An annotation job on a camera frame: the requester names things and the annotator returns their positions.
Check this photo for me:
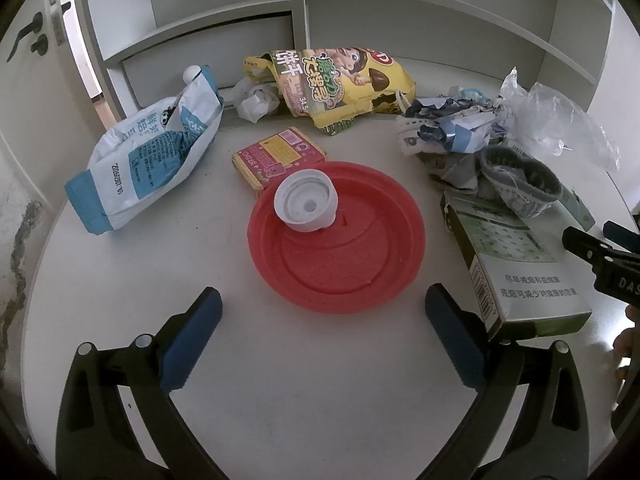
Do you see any yellow cookie snack bag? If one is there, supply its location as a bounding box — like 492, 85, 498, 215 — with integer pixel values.
243, 47, 416, 136

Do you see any person right hand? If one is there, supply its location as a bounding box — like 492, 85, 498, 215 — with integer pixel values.
613, 304, 639, 380

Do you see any green white cigarette box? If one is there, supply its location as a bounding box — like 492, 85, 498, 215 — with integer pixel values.
440, 191, 591, 340

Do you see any clear plastic bag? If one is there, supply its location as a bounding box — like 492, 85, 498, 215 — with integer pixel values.
499, 66, 620, 172

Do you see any red plastic plate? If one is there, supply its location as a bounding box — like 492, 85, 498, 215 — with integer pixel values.
247, 162, 425, 314

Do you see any white desk hutch shelf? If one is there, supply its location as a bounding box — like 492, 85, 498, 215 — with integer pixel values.
76, 0, 614, 118

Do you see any white plastic cap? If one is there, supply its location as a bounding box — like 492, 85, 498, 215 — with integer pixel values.
273, 169, 338, 233

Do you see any white blue snack bag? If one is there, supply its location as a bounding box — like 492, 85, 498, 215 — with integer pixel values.
65, 65, 224, 235

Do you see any red yellow small box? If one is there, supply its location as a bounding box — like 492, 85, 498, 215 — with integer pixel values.
231, 127, 328, 196

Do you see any white door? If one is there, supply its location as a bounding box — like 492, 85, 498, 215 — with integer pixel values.
1, 0, 104, 211

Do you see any crumpled white tissue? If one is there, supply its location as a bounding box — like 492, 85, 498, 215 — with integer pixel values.
232, 77, 281, 124

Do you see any white drawer knob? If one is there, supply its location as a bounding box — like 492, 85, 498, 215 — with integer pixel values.
182, 65, 201, 84

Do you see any black door handle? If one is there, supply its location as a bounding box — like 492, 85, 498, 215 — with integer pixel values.
6, 1, 72, 62

